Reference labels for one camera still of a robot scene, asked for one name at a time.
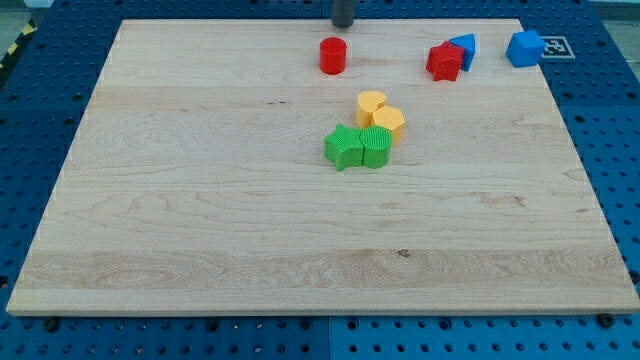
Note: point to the green star block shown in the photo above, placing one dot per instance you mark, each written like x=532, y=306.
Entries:
x=343, y=147

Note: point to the green cylinder block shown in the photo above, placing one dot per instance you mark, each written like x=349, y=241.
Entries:
x=377, y=143

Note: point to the wooden board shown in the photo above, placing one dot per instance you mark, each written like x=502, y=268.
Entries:
x=196, y=183

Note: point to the yellow heart block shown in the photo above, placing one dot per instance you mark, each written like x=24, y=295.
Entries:
x=367, y=103

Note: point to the yellow hexagon block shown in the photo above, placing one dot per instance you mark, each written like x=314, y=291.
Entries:
x=391, y=118

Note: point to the red cylinder block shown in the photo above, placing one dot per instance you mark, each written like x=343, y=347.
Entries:
x=332, y=55

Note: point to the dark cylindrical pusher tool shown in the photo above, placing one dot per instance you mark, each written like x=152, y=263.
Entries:
x=342, y=15

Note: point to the red star block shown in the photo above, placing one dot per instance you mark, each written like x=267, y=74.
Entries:
x=444, y=61

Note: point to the blue triangle block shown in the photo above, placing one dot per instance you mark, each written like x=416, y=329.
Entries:
x=468, y=43

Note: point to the blue cube block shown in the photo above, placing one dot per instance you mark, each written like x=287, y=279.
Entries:
x=525, y=49

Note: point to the black white fiducial marker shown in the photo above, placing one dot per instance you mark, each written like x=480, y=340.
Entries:
x=557, y=47

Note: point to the black yellow hazard tape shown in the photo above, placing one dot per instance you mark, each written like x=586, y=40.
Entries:
x=17, y=48

